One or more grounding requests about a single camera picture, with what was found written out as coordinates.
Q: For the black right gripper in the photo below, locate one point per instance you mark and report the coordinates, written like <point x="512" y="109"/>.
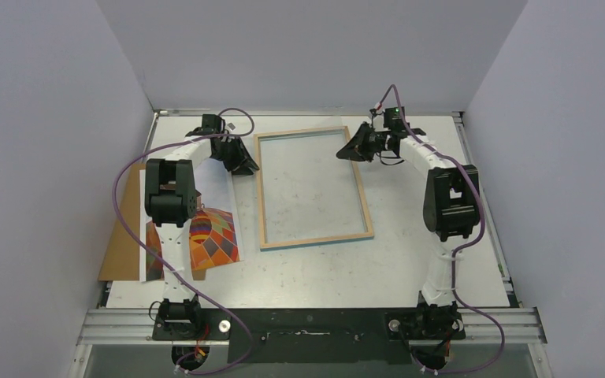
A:
<point x="371" y="139"/>

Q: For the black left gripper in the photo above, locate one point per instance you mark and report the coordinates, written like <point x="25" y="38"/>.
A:
<point x="242" y="153"/>

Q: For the hot air balloon photo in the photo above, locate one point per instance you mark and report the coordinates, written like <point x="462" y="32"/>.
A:
<point x="213" y="236"/>

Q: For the blue wooden picture frame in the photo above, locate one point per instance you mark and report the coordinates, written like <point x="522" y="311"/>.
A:
<point x="306" y="195"/>

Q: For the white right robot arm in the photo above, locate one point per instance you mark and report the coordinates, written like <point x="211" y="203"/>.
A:
<point x="450" y="209"/>

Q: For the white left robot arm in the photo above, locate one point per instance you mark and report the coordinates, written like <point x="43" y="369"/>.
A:
<point x="171" y="202"/>

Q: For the brown cardboard backing board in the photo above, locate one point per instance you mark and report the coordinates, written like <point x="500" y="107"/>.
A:
<point x="122" y="258"/>

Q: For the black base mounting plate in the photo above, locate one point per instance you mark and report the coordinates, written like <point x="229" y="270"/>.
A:
<point x="316" y="336"/>

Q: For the aluminium front rail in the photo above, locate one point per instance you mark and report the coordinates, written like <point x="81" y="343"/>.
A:
<point x="134" y="327"/>

